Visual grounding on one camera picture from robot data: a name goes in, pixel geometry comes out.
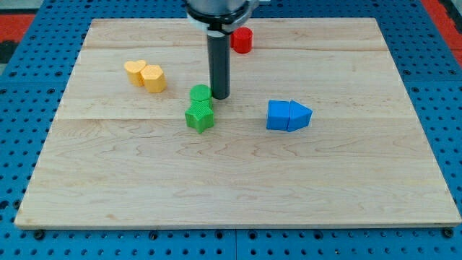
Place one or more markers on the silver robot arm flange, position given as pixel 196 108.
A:
pixel 218 18

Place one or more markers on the blue triangle block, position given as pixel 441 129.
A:
pixel 299 116

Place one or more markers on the green star block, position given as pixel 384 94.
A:
pixel 199 116

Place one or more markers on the green cylinder block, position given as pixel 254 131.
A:
pixel 201 93

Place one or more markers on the blue cube block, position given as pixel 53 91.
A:
pixel 277 115

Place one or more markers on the black cylindrical pointer rod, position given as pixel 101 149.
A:
pixel 219 66

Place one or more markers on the yellow hexagon block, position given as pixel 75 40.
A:
pixel 154 78

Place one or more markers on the red cylinder block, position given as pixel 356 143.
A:
pixel 242 40

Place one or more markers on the yellow heart block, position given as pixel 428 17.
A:
pixel 133 70

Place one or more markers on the light wooden board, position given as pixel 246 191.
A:
pixel 120 158

